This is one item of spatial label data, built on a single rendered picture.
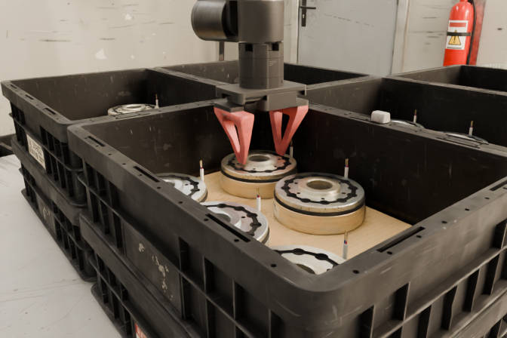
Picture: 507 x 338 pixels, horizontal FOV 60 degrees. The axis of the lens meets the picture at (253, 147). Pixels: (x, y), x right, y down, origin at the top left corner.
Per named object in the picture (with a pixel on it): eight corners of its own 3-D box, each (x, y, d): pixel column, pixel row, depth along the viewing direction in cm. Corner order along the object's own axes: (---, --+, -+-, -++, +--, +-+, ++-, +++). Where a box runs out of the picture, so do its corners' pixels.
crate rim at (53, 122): (262, 109, 68) (263, 93, 68) (65, 145, 51) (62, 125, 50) (150, 78, 98) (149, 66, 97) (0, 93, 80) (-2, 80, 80)
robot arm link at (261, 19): (263, -11, 48) (293, -10, 53) (219, -9, 53) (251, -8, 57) (263, 53, 51) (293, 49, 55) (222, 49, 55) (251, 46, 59)
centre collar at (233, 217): (251, 225, 42) (251, 219, 41) (209, 243, 39) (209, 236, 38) (221, 208, 45) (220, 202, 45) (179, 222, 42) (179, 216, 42)
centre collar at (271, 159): (284, 164, 58) (284, 159, 58) (253, 171, 55) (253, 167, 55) (263, 154, 62) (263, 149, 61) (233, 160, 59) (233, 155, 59)
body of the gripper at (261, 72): (214, 100, 56) (212, 41, 54) (278, 91, 62) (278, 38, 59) (241, 109, 51) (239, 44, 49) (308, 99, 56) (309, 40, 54)
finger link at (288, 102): (237, 155, 61) (235, 87, 58) (278, 145, 64) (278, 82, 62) (265, 168, 55) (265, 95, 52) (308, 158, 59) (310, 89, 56)
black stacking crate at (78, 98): (261, 166, 71) (262, 97, 68) (76, 218, 54) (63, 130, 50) (152, 119, 101) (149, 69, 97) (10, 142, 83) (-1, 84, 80)
